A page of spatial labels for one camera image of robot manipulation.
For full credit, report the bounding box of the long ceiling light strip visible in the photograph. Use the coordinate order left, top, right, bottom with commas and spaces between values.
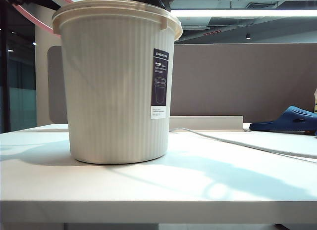
170, 9, 317, 18

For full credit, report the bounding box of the blue rubber slipper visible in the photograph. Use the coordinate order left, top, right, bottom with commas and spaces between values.
249, 105, 317, 137

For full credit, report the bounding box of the pink ring lid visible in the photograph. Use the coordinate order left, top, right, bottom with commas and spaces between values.
8, 0, 75, 36

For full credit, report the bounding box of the brown desk partition panel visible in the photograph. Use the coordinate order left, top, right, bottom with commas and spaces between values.
172, 43, 317, 117

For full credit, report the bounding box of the thin power cable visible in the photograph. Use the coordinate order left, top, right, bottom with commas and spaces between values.
169, 127, 317, 164

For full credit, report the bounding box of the grey rounded partition panel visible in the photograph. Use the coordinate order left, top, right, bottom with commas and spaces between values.
47, 45, 69, 124

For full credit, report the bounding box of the cream ribbed plastic trash can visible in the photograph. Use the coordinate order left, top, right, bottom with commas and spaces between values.
52, 0, 183, 165

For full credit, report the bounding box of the ceiling air vent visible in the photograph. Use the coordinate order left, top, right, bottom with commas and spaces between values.
245, 1, 277, 10

